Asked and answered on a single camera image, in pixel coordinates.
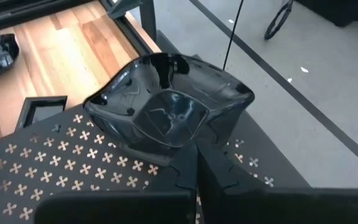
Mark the black square mini plate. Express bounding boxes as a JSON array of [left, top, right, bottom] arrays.
[[14, 95, 68, 131]]

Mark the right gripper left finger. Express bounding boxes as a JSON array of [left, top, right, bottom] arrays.
[[34, 139, 199, 224]]

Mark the black perforated metal shelf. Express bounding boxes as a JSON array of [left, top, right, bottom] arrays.
[[0, 54, 311, 224]]

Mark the coiled black cable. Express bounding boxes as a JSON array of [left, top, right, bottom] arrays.
[[264, 0, 295, 41]]

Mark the black floor box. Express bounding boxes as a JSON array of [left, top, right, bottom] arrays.
[[295, 0, 358, 28]]

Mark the black mounting post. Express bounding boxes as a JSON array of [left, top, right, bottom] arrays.
[[104, 0, 157, 43]]

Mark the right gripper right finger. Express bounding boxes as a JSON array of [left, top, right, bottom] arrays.
[[197, 136, 358, 224]]

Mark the long black floor cable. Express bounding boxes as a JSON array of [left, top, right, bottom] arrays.
[[221, 0, 245, 72]]

